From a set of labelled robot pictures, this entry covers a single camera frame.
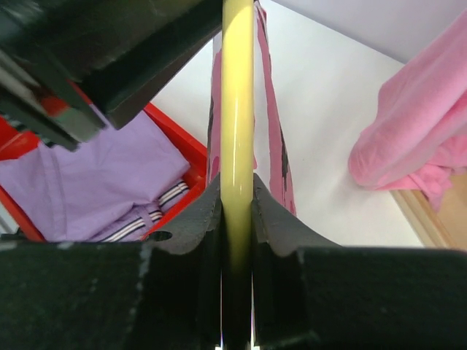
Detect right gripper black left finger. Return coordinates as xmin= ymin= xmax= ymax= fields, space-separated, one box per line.
xmin=1 ymin=179 xmax=222 ymax=349

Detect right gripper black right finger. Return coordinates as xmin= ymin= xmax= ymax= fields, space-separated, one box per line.
xmin=252 ymin=177 xmax=466 ymax=349

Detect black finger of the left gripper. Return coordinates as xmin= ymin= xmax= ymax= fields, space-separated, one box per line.
xmin=1 ymin=1 xmax=223 ymax=128

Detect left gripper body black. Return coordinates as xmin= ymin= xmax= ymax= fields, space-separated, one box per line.
xmin=1 ymin=48 xmax=106 ymax=151

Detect pink camouflage trousers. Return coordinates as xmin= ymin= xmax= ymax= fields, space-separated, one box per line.
xmin=207 ymin=1 xmax=296 ymax=215

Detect yellow hanger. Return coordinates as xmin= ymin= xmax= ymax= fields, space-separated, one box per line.
xmin=220 ymin=1 xmax=254 ymax=349

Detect purple folded garment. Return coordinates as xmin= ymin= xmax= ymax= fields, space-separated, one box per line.
xmin=1 ymin=112 xmax=190 ymax=243

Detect wooden clothes rack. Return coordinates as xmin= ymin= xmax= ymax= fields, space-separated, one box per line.
xmin=391 ymin=174 xmax=466 ymax=250

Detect plain pink garment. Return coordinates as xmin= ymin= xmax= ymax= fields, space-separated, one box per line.
xmin=348 ymin=12 xmax=466 ymax=209

